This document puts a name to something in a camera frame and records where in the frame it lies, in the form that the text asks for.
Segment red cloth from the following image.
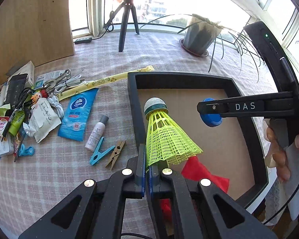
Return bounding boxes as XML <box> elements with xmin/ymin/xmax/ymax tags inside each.
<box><xmin>159</xmin><ymin>156</ymin><xmax>229</xmax><ymax>223</ymax></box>

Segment blue plastic clothespin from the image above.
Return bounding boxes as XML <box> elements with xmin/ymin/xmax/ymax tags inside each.
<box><xmin>90</xmin><ymin>136</ymin><xmax>115</xmax><ymax>166</ymax></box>

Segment yellow green shuttlecock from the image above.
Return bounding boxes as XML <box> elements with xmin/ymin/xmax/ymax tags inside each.
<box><xmin>144</xmin><ymin>97</ymin><xmax>203</xmax><ymax>167</ymax></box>

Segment small white lotion bottle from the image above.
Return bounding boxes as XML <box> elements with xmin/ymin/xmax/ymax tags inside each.
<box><xmin>85</xmin><ymin>115</ymin><xmax>109</xmax><ymax>152</ymax></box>

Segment wooden clothespin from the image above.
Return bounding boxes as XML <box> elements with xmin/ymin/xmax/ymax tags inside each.
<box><xmin>105</xmin><ymin>140</ymin><xmax>126</xmax><ymax>170</ymax></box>

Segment blue round cap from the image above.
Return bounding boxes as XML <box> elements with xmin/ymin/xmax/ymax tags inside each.
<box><xmin>198</xmin><ymin>104</ymin><xmax>222</xmax><ymax>127</ymax></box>

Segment blue Vinda tissue pack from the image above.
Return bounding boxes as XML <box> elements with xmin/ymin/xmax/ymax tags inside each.
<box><xmin>58</xmin><ymin>88</ymin><xmax>98</xmax><ymax>141</ymax></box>

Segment white torn foil pouch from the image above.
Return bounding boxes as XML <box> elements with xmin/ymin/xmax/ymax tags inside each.
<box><xmin>23</xmin><ymin>98</ymin><xmax>61</xmax><ymax>143</ymax></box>

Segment white tin with barcode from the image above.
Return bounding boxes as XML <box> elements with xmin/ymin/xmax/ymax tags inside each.
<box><xmin>0</xmin><ymin>133</ymin><xmax>14</xmax><ymax>157</ymax></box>

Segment yellow paper chopstick sleeve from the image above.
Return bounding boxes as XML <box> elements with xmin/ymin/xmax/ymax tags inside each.
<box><xmin>57</xmin><ymin>65</ymin><xmax>154</xmax><ymax>101</ymax></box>

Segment black pen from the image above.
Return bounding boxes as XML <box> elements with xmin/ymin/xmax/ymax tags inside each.
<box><xmin>1</xmin><ymin>88</ymin><xmax>33</xmax><ymax>141</ymax></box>

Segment black sorting tray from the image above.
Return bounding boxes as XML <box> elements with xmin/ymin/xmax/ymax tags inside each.
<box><xmin>128</xmin><ymin>72</ymin><xmax>269</xmax><ymax>211</ymax></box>

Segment right hand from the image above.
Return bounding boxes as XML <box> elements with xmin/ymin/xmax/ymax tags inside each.
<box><xmin>263</xmin><ymin>119</ymin><xmax>299</xmax><ymax>183</ymax></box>

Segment potted spider plant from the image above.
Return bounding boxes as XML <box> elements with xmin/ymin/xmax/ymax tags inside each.
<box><xmin>139</xmin><ymin>14</ymin><xmax>263</xmax><ymax>70</ymax></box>

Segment blue plastic clip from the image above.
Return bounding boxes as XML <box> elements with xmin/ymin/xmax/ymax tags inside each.
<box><xmin>18</xmin><ymin>144</ymin><xmax>35</xmax><ymax>157</ymax></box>

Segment green tube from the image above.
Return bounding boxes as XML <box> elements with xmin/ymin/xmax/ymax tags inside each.
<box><xmin>8</xmin><ymin>109</ymin><xmax>25</xmax><ymax>136</ymax></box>

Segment metal tongs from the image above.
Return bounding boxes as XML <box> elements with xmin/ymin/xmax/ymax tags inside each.
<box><xmin>43</xmin><ymin>69</ymin><xmax>71</xmax><ymax>93</ymax></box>

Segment blue white paper label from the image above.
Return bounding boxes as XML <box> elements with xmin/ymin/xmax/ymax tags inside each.
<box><xmin>34</xmin><ymin>70</ymin><xmax>65</xmax><ymax>90</ymax></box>

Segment black flat pouch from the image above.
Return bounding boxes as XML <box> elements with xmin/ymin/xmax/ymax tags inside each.
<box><xmin>5</xmin><ymin>74</ymin><xmax>27</xmax><ymax>109</ymax></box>

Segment white cardboard box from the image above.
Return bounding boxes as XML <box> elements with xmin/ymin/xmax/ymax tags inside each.
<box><xmin>7</xmin><ymin>61</ymin><xmax>34</xmax><ymax>87</ymax></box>

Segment black power strip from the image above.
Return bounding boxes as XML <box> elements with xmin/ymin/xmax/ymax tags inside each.
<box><xmin>74</xmin><ymin>37</ymin><xmax>93</xmax><ymax>44</ymax></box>

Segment cartoon clown keychain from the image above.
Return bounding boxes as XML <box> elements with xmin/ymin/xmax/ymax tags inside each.
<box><xmin>31</xmin><ymin>90</ymin><xmax>48</xmax><ymax>104</ymax></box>

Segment white coiled USB cable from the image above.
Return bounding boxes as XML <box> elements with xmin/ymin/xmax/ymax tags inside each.
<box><xmin>52</xmin><ymin>74</ymin><xmax>86</xmax><ymax>95</ymax></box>

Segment black camera tripod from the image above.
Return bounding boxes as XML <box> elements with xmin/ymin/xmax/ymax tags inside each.
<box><xmin>105</xmin><ymin>0</ymin><xmax>140</xmax><ymax>52</ymax></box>

